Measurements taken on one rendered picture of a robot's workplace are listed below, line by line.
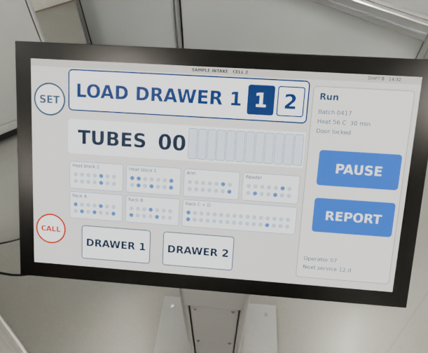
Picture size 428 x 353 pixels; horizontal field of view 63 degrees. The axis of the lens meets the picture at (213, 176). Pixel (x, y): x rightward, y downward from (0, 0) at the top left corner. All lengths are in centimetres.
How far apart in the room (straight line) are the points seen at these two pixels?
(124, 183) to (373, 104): 32
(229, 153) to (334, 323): 121
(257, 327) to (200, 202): 105
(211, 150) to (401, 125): 23
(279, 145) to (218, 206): 11
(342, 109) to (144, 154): 25
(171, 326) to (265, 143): 111
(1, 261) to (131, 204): 142
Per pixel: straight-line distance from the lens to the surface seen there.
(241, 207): 45
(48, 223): 52
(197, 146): 44
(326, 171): 45
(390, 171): 48
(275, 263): 47
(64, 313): 162
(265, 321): 147
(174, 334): 145
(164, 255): 48
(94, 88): 48
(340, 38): 115
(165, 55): 45
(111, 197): 48
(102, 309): 158
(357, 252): 49
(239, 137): 44
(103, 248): 50
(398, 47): 108
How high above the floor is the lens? 141
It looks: 48 degrees down
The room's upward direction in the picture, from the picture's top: straight up
